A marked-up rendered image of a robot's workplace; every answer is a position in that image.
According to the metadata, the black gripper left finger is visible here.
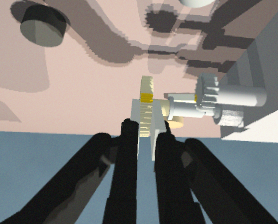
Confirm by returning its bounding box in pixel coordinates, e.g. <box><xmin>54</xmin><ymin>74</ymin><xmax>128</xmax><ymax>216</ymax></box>
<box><xmin>0</xmin><ymin>99</ymin><xmax>140</xmax><ymax>224</ymax></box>

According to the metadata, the cream gear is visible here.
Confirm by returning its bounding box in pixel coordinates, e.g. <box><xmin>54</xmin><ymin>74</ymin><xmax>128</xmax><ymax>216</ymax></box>
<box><xmin>140</xmin><ymin>76</ymin><xmax>221</xmax><ymax>137</ymax></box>

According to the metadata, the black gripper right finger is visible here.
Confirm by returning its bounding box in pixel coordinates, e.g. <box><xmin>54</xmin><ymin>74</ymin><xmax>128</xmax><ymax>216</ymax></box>
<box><xmin>150</xmin><ymin>100</ymin><xmax>278</xmax><ymax>224</ymax></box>

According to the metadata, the white rectangular block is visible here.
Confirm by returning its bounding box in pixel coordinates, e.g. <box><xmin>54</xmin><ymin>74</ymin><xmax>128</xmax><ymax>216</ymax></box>
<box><xmin>168</xmin><ymin>94</ymin><xmax>195</xmax><ymax>103</ymax></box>

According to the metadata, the cream short cylinder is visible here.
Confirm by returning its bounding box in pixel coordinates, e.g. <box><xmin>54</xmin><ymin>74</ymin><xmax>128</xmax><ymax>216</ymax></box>
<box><xmin>163</xmin><ymin>116</ymin><xmax>183</xmax><ymax>128</ymax></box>

